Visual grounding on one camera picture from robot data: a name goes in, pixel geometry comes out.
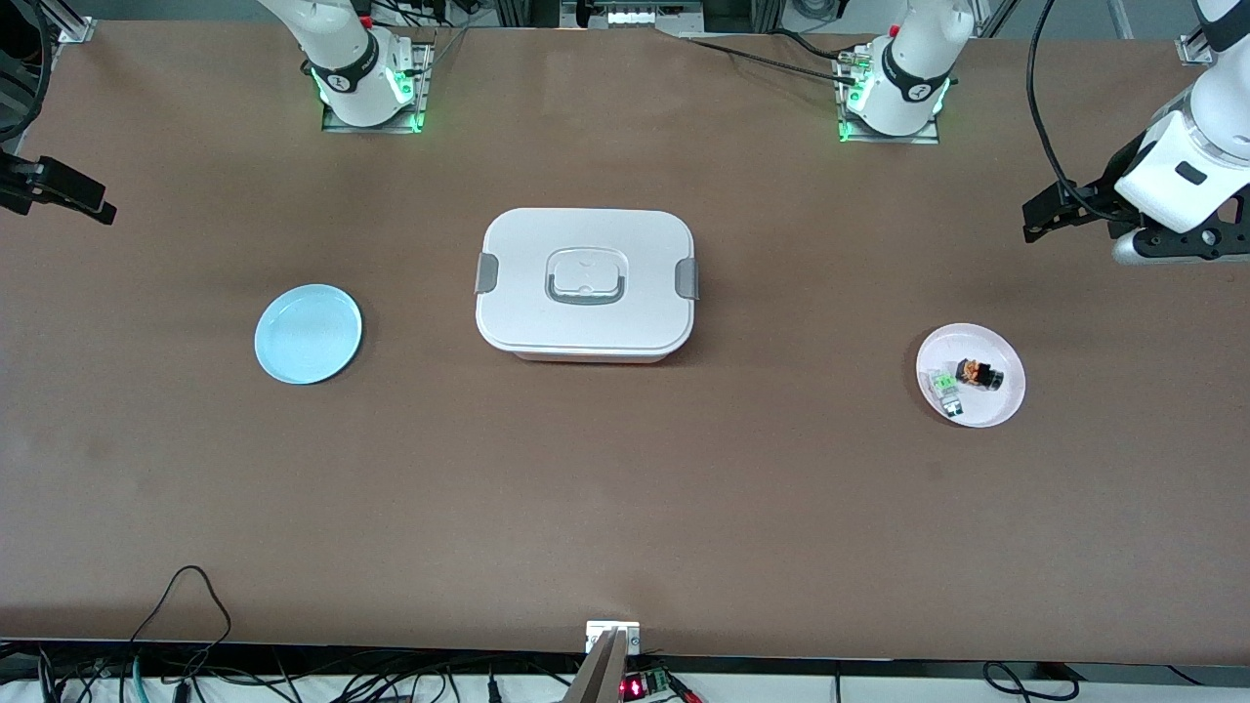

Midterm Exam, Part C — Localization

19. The thin black looped cable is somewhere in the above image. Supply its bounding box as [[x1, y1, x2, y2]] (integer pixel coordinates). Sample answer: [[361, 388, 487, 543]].
[[127, 565, 233, 675]]

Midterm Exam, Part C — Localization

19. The circuit board with red light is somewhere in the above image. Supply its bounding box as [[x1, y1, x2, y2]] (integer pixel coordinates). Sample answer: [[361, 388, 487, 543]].
[[621, 667, 677, 700]]

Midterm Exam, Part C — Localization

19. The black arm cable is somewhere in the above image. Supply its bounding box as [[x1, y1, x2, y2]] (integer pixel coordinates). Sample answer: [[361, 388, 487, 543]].
[[1025, 0, 1124, 224], [0, 0, 52, 144]]

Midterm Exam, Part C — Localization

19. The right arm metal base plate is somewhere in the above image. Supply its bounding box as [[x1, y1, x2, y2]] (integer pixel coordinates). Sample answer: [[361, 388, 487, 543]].
[[321, 39, 435, 135]]

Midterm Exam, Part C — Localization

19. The orange black switch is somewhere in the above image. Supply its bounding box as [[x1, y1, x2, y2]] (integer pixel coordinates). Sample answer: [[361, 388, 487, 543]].
[[954, 356, 1006, 393]]

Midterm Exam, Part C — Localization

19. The green clear switch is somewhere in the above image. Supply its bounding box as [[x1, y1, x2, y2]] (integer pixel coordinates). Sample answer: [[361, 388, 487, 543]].
[[930, 369, 967, 419]]

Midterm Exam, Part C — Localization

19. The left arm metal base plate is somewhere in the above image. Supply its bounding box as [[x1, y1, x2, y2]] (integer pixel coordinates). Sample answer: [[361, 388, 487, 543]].
[[837, 49, 941, 145]]

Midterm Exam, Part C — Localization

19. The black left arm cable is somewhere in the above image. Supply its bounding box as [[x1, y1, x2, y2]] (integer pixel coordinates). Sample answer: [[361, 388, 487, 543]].
[[1025, 0, 1124, 224]]

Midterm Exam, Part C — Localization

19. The light blue plate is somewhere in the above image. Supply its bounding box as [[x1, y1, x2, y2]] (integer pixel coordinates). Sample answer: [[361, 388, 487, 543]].
[[255, 284, 363, 386]]

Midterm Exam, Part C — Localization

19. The pink plate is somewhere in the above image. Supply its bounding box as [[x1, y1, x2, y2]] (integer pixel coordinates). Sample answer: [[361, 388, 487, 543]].
[[916, 323, 1026, 429]]

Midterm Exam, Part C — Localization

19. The white lidded container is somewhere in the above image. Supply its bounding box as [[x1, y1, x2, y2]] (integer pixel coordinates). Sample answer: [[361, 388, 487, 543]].
[[475, 207, 700, 365]]

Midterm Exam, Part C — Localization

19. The black coiled cable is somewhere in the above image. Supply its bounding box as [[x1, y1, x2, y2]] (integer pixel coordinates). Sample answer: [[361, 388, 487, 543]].
[[982, 661, 1081, 703]]

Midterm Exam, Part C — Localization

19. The black cable across table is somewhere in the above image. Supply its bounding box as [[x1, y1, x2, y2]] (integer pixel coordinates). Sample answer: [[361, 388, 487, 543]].
[[684, 32, 862, 87]]

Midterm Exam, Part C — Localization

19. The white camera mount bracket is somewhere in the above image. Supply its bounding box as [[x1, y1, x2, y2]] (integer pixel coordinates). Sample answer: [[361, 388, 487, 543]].
[[586, 621, 641, 655]]

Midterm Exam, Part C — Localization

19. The grey camera post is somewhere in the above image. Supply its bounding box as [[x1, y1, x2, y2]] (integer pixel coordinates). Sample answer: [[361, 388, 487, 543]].
[[563, 630, 632, 703]]

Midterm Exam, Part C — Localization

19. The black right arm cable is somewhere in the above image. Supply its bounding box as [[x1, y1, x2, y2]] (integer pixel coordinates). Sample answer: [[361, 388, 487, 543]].
[[0, 0, 52, 144]]

